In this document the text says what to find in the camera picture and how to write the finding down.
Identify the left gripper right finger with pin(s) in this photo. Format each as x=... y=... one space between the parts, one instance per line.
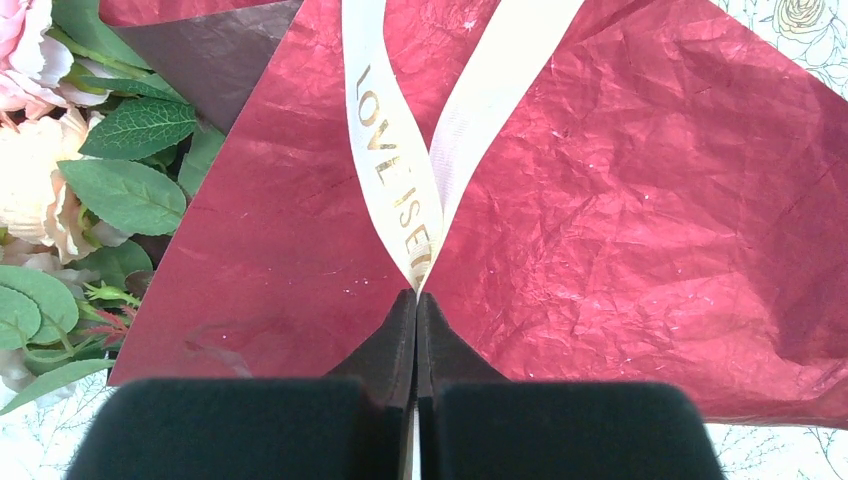
x=477 y=424

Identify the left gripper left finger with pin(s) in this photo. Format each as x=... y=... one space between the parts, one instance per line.
x=355 y=422

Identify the cream ribbon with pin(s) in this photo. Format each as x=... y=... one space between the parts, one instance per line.
x=412 y=189

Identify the dark red wrapping paper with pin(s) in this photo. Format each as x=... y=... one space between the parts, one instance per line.
x=629 y=212

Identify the pink fake flower bunch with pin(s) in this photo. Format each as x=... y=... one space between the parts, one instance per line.
x=97 y=153

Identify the floral patterned table mat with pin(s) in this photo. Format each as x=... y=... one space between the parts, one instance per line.
x=795 y=40

